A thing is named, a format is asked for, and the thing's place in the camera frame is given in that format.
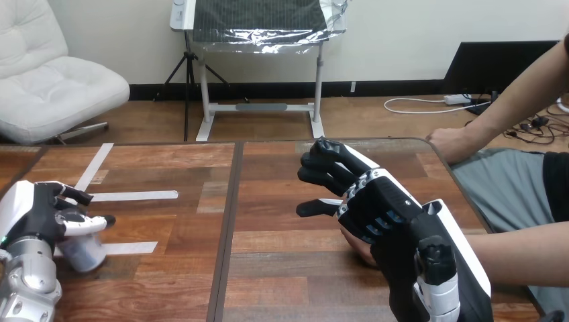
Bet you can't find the person's hand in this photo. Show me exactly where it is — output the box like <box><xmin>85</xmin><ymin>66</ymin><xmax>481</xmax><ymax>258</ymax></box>
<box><xmin>425</xmin><ymin>127</ymin><xmax>480</xmax><ymax>166</ymax></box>
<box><xmin>340</xmin><ymin>225</ymin><xmax>378</xmax><ymax>268</ymax></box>

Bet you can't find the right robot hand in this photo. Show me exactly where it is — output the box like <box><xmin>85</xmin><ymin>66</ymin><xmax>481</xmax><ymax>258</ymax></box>
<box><xmin>296</xmin><ymin>137</ymin><xmax>495</xmax><ymax>322</ymax></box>

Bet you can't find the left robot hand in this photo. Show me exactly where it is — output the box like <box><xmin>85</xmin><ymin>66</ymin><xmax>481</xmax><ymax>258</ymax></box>
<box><xmin>0</xmin><ymin>180</ymin><xmax>117</xmax><ymax>246</ymax></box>

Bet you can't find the red and white drink can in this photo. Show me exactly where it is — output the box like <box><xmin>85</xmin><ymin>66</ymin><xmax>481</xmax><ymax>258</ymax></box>
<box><xmin>56</xmin><ymin>233</ymin><xmax>108</xmax><ymax>273</ymax></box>

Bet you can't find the person's forearm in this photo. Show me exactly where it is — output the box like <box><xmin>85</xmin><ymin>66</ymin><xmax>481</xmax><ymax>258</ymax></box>
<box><xmin>464</xmin><ymin>33</ymin><xmax>569</xmax><ymax>154</ymax></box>
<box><xmin>464</xmin><ymin>221</ymin><xmax>569</xmax><ymax>288</ymax></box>

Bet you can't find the dark screen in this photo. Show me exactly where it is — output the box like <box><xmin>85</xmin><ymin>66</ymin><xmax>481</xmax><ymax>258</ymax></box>
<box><xmin>442</xmin><ymin>40</ymin><xmax>560</xmax><ymax>97</ymax></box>

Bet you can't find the white cushioned chair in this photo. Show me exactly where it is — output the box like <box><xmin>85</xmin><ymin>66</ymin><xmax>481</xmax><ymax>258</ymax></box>
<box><xmin>0</xmin><ymin>0</ymin><xmax>131</xmax><ymax>146</ymax></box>

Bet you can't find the black tripod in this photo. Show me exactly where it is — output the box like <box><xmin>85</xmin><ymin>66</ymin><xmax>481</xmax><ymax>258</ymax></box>
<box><xmin>152</xmin><ymin>31</ymin><xmax>250</xmax><ymax>143</ymax></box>

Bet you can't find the foil sheet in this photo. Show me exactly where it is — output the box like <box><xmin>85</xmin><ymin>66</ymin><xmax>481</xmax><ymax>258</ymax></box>
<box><xmin>192</xmin><ymin>0</ymin><xmax>350</xmax><ymax>56</ymax></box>

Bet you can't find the white cable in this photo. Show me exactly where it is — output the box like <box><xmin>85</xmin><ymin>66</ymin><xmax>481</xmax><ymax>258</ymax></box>
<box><xmin>382</xmin><ymin>97</ymin><xmax>493</xmax><ymax>115</ymax></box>

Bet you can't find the tangle of cables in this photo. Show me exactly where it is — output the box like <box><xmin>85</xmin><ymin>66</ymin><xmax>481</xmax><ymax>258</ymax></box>
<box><xmin>462</xmin><ymin>92</ymin><xmax>569</xmax><ymax>146</ymax></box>

